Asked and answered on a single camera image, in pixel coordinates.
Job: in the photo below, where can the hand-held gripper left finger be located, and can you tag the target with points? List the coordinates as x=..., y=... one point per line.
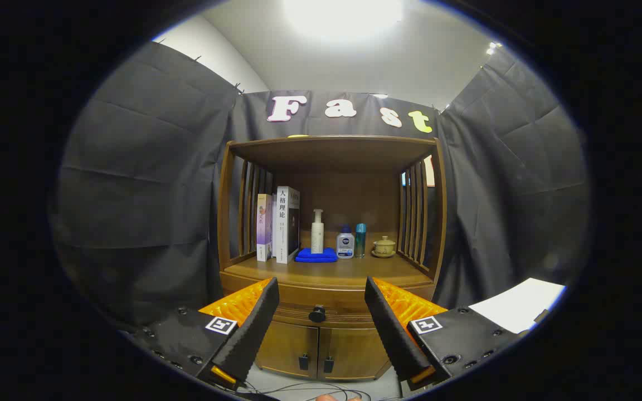
x=248, y=334

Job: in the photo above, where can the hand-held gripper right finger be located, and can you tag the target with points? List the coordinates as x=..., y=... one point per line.
x=393, y=334

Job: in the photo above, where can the wooden cabinet door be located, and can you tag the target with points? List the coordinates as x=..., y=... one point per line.
x=287, y=348
x=354, y=351

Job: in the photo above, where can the wooden countertop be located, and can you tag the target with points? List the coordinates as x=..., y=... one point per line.
x=354, y=270

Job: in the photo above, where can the brown wooden cabinet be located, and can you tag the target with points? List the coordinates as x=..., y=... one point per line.
x=332, y=153

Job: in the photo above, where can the yellow lidded teacup with saucer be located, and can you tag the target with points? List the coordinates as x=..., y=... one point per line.
x=384, y=247

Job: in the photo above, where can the teal slim bottle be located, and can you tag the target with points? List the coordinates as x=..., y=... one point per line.
x=360, y=242

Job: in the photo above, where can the white bottle with blue cap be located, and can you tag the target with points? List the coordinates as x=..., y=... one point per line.
x=345, y=245

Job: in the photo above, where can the folded blue cloth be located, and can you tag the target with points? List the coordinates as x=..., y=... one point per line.
x=315, y=256

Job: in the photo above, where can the purple book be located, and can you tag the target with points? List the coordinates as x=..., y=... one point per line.
x=264, y=228

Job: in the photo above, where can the thick white book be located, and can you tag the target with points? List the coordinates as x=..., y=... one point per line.
x=282, y=228

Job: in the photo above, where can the white pump bottle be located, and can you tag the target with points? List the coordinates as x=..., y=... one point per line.
x=317, y=236

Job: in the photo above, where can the ceiling lamp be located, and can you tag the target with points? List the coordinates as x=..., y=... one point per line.
x=343, y=16

